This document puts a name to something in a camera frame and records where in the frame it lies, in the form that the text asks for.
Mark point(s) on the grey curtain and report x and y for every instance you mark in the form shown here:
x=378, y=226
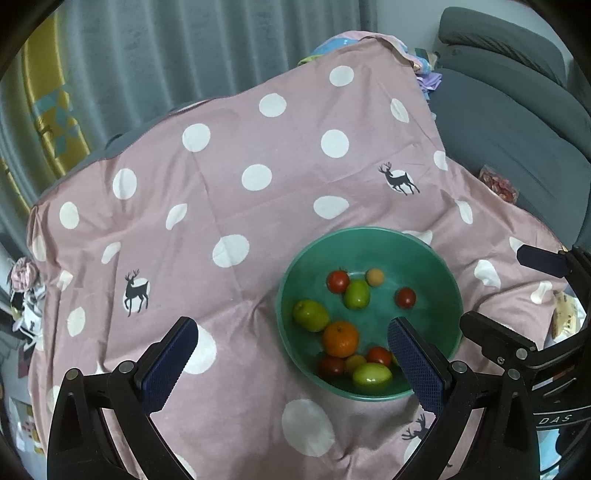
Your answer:
x=207, y=46

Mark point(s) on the pastel patterned cloth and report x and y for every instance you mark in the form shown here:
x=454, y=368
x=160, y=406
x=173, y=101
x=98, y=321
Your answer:
x=339, y=42

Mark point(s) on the red snack packet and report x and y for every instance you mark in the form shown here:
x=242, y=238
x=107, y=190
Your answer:
x=498, y=184

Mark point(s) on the green jujube fruit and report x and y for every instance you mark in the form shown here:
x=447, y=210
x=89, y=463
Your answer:
x=357, y=294
x=372, y=374
x=310, y=315

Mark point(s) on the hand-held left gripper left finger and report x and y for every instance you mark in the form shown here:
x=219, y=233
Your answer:
x=168, y=364

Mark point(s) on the yellow patterned curtain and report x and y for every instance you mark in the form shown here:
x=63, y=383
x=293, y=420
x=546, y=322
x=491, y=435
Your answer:
x=51, y=120

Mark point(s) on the orange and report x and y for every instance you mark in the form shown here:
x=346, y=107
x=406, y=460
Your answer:
x=340, y=339

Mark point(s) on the purple cloth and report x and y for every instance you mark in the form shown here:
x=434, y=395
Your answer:
x=429, y=83

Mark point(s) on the pile of clothes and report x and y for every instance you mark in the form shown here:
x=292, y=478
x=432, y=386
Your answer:
x=23, y=295

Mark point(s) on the red tomato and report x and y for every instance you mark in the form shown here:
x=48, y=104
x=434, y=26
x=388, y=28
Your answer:
x=378, y=355
x=331, y=365
x=406, y=297
x=338, y=280

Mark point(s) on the small brown longan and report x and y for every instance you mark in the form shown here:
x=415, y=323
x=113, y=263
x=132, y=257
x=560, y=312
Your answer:
x=375, y=277
x=355, y=362

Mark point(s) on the pink white-dotted deer cloth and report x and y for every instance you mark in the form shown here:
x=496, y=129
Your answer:
x=231, y=175

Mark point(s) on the yellow snack packet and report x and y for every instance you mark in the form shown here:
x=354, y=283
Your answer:
x=565, y=316

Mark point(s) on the green plastic bowl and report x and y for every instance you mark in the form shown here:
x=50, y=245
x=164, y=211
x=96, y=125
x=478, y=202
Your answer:
x=415, y=258

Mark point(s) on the grey sofa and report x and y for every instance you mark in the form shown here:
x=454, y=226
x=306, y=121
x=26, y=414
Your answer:
x=508, y=115

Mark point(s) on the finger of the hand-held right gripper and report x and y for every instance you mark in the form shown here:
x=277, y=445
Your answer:
x=542, y=261
x=494, y=334

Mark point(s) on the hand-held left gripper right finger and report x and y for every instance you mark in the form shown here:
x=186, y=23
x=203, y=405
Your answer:
x=415, y=364

